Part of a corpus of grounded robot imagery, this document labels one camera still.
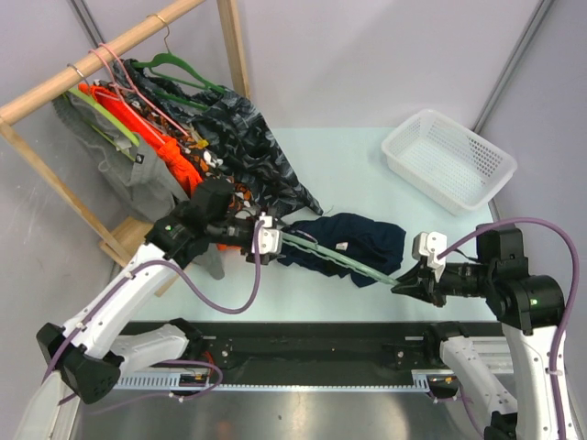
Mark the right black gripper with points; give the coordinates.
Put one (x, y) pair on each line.
(421, 281)

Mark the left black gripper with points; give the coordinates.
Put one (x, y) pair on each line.
(250, 258)

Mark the mint green wavy hanger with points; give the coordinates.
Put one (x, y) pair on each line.
(330, 255)

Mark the navy blue shorts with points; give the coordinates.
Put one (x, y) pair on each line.
(377, 245)

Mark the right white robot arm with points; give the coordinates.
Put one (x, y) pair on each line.
(533, 314)

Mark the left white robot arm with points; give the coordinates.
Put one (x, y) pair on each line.
(83, 350)

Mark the orange patterned shorts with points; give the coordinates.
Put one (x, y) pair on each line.
(206, 165)

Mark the dark camouflage shorts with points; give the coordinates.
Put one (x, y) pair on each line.
(239, 136)

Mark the grey shorts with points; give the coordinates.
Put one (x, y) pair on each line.
(138, 176)

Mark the dark green hanger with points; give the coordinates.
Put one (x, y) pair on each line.
(172, 79)

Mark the lime green hanger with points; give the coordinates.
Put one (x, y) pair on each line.
(99, 109)

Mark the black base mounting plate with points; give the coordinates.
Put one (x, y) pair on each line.
(308, 357)

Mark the white plastic basket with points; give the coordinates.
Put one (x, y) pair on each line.
(453, 166)

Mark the wooden clothes rack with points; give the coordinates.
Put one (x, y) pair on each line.
(32, 100)

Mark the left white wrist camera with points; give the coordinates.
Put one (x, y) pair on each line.
(267, 237)

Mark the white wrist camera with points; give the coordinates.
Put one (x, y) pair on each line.
(267, 237)
(428, 246)

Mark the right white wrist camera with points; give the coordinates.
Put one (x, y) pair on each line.
(428, 246)

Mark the white slotted cable duct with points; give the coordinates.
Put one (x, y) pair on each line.
(133, 379)

